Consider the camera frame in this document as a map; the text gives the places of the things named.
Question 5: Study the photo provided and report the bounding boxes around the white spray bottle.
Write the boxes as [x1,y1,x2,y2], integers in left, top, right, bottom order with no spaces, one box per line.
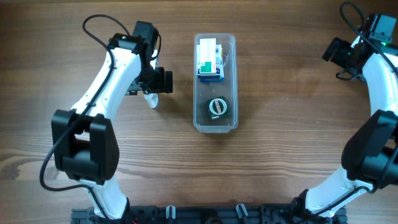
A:
[144,93,159,109]

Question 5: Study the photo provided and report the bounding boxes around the white green medicine box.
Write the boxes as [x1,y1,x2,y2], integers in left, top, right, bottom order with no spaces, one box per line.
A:
[200,38,216,76]

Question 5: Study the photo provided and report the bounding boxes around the green Zam-Buk tin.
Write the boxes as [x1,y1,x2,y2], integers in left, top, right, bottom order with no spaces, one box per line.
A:
[206,96,231,120]

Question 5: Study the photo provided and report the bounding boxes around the white blue Hansaplast box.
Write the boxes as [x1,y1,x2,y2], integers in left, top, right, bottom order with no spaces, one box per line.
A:
[196,44,224,82]

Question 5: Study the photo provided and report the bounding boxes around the blue yellow VapoDrops box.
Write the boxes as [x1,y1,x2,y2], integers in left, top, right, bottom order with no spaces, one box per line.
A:
[200,77,224,83]

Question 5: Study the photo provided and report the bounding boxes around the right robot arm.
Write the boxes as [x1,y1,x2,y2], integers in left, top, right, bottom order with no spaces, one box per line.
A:
[273,14,397,223]

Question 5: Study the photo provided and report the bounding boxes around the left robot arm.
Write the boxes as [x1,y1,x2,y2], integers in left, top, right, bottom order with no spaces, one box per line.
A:
[39,21,173,223]

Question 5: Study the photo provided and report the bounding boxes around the clear plastic container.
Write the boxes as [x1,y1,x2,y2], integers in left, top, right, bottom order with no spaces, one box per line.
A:
[193,33,239,134]

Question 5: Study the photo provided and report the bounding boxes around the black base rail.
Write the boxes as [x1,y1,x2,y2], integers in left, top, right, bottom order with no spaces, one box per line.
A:
[70,203,346,224]

